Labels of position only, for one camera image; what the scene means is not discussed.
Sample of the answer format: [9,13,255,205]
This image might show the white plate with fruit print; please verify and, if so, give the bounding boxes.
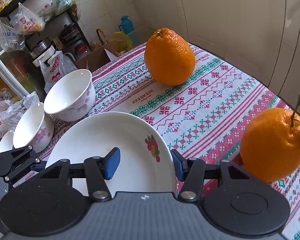
[46,112,177,196]

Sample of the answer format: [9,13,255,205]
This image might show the white bowl pink flowers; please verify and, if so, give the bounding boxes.
[44,69,96,122]

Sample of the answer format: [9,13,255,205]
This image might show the black kitchen shelf rack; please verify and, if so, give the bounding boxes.
[0,0,91,69]

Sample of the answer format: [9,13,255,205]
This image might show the white kitchen cabinets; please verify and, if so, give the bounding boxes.
[133,0,300,104]

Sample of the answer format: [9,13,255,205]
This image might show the patterned handmade tablecloth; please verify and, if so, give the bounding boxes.
[13,42,300,240]

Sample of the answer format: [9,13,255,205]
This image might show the round orange with stem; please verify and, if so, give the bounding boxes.
[239,93,300,183]

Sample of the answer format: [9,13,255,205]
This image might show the brown cardboard box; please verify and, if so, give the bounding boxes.
[75,41,128,72]

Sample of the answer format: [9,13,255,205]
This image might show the white red plastic bag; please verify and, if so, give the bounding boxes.
[39,51,77,94]

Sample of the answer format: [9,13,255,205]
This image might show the pointed top orange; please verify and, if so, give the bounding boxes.
[144,28,196,86]

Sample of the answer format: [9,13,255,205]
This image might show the blue thermos jug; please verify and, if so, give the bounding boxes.
[118,15,135,34]

